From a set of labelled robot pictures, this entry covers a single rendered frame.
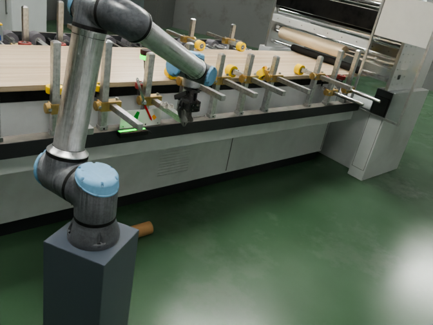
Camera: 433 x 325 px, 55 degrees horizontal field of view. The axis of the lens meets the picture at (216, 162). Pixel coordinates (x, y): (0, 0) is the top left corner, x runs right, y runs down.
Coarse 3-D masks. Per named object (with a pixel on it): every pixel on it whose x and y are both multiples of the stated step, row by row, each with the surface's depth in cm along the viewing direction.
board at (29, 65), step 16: (0, 48) 250; (16, 48) 256; (32, 48) 263; (48, 48) 270; (64, 48) 277; (112, 48) 302; (128, 48) 311; (0, 64) 222; (16, 64) 227; (32, 64) 233; (48, 64) 238; (64, 64) 244; (112, 64) 263; (128, 64) 270; (160, 64) 285; (224, 64) 321; (240, 64) 331; (256, 64) 343; (288, 64) 367; (304, 64) 381; (0, 80) 201; (16, 80) 205; (32, 80) 210; (48, 80) 214; (112, 80) 234; (128, 80) 239; (160, 80) 251
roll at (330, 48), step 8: (280, 32) 440; (288, 32) 433; (296, 32) 427; (288, 40) 437; (296, 40) 426; (304, 40) 419; (312, 40) 413; (320, 40) 407; (328, 40) 405; (312, 48) 418; (320, 48) 407; (328, 48) 400; (336, 48) 394; (344, 48) 392; (336, 56) 397; (344, 56) 398; (352, 56) 387; (360, 56) 382
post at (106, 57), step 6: (108, 42) 200; (108, 48) 202; (102, 54) 204; (108, 54) 203; (102, 60) 205; (108, 60) 204; (102, 66) 206; (108, 66) 206; (102, 72) 207; (108, 72) 207; (102, 78) 208; (108, 78) 208; (102, 84) 209; (108, 84) 210; (102, 90) 210; (108, 90) 212; (102, 96) 211; (108, 96) 213; (102, 114) 215; (102, 120) 217
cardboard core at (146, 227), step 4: (136, 224) 257; (140, 224) 257; (144, 224) 257; (148, 224) 258; (152, 224) 260; (136, 228) 253; (140, 228) 254; (144, 228) 256; (148, 228) 257; (152, 228) 259; (140, 232) 254; (144, 232) 256; (148, 232) 258; (152, 232) 260; (140, 236) 256
